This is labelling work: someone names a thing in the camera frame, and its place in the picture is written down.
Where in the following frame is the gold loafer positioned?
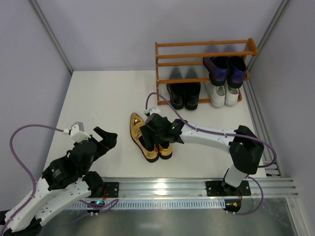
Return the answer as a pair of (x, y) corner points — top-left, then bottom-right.
(157, 142), (173, 160)
(129, 113), (158, 163)

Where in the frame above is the black patent loafer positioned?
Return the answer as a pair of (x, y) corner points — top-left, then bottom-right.
(166, 66), (186, 110)
(184, 67), (201, 111)

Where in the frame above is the white sneaker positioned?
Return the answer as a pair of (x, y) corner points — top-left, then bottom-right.
(224, 83), (239, 106)
(204, 82), (225, 108)

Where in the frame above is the purple loafer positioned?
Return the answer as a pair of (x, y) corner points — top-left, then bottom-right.
(227, 56), (247, 89)
(203, 56), (228, 87)

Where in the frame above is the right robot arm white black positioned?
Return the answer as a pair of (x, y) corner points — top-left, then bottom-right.
(140, 113), (264, 196)

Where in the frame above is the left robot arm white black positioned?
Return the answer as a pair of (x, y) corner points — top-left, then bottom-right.
(0, 122), (118, 236)

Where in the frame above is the orange wooden shoe shelf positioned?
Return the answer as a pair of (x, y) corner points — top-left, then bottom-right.
(155, 38), (258, 108)

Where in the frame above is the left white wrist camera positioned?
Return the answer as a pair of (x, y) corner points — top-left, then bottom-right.
(63, 121), (90, 143)

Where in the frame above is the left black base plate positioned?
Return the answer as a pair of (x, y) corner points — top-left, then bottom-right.
(99, 181), (120, 199)

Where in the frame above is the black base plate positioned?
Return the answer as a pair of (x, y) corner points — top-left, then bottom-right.
(99, 181), (120, 199)
(205, 180), (251, 197)

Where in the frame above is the aluminium mounting rail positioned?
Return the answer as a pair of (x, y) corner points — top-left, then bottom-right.
(34, 177), (299, 200)

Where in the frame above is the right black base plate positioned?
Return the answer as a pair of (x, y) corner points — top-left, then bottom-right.
(205, 180), (251, 197)

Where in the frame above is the slotted grey cable duct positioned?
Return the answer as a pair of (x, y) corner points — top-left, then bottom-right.
(68, 198), (225, 210)

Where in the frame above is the right aluminium corner post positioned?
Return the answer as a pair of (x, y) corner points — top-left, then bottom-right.
(247, 0), (292, 71)

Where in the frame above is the aluminium corner post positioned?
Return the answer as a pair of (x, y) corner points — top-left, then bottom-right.
(247, 0), (292, 71)
(28, 0), (74, 75)

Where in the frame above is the left aluminium corner post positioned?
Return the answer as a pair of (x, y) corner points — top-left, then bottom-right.
(28, 0), (74, 75)

